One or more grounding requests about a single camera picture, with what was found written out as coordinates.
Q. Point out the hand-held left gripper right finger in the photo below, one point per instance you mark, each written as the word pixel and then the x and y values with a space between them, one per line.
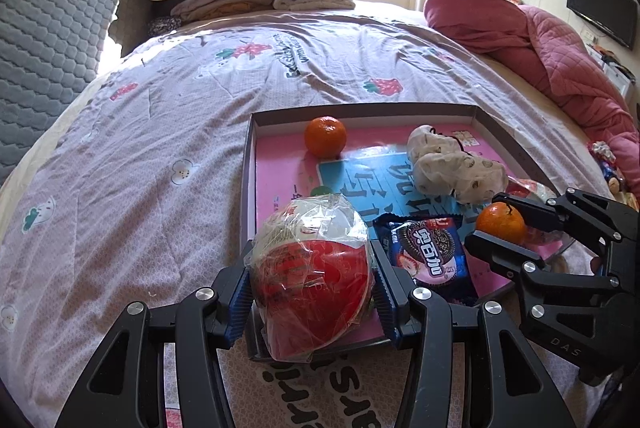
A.
pixel 386 305

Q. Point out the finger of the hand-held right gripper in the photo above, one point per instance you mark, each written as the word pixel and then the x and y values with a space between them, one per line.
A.
pixel 495 253
pixel 550 215

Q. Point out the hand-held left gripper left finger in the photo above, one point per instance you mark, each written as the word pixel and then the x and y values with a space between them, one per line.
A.
pixel 236 308

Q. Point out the orange tangerine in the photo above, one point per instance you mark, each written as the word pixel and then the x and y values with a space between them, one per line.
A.
pixel 325 136
pixel 497 225

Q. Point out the blue cookie packet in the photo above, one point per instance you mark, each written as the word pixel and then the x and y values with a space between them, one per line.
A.
pixel 430 253

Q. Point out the red white toy egg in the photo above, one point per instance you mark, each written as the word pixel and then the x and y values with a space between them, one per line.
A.
pixel 310 283

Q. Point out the cream scrunchie with black trim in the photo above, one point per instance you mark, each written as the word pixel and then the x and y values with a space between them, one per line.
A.
pixel 450 167

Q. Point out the pink cardboard tray box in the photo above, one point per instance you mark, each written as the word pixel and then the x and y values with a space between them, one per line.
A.
pixel 247 188

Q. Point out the red white wrapped small toy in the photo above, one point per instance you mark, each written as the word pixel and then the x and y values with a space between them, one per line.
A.
pixel 605 157

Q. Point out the pink book with blue label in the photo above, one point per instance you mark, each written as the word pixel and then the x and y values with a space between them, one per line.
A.
pixel 285 167

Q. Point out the white storage drawers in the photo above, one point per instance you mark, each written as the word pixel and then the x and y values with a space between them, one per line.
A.
pixel 617 72

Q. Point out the pink quilted blanket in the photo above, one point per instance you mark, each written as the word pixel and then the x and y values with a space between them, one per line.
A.
pixel 540 47

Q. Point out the black flat television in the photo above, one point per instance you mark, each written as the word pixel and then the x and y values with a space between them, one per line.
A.
pixel 600 5

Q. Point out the grey quilted headboard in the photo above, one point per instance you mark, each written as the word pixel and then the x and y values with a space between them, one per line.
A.
pixel 50 47

